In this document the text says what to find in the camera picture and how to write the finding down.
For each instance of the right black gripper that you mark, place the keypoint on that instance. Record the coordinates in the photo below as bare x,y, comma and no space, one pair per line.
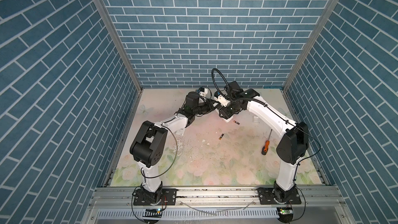
224,113

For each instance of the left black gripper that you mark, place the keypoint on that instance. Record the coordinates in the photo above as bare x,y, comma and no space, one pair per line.
208,102

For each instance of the orange black screwdriver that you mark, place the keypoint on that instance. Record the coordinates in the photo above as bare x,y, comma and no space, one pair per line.
266,144

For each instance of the white remote with display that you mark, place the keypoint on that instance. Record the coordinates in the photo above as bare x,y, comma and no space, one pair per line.
229,119

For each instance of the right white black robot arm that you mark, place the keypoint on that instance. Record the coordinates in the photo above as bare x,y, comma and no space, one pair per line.
294,136

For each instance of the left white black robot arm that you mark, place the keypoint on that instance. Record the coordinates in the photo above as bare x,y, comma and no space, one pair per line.
148,145

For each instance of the white battery cover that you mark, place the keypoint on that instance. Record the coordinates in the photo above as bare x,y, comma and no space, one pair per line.
256,119

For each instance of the left circuit board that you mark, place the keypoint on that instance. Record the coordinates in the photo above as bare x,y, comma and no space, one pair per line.
152,213

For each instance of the circuit board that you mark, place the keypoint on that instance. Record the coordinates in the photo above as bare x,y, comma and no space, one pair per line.
152,213
285,211

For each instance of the right circuit board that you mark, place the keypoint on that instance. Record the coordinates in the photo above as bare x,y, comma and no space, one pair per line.
285,211

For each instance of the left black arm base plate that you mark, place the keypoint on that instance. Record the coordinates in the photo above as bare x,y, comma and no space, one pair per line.
145,198

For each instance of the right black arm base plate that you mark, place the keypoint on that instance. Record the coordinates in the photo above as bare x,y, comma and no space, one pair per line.
275,196

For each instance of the white slotted cable duct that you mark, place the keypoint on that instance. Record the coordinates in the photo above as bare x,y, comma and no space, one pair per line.
191,214

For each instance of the aluminium front rail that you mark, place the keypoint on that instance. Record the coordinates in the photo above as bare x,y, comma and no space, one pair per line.
320,205

